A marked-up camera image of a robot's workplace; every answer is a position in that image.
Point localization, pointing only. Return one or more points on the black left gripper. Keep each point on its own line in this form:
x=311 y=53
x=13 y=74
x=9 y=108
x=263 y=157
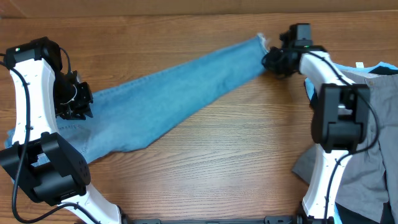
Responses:
x=71 y=114

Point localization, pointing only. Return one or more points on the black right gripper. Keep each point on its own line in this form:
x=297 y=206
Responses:
x=273 y=62

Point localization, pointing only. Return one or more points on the light blue denim jeans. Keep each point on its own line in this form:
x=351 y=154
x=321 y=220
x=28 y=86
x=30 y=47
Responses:
x=133 y=115

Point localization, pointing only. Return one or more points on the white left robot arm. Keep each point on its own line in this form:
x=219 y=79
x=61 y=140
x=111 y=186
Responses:
x=43 y=164

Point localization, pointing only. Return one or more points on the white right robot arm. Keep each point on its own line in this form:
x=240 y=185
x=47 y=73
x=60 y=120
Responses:
x=339 y=123

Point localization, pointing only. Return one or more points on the light blue shirt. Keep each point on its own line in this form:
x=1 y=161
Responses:
x=382 y=68

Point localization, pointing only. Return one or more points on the grey trousers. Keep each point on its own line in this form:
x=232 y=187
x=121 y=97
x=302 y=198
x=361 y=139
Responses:
x=368 y=189

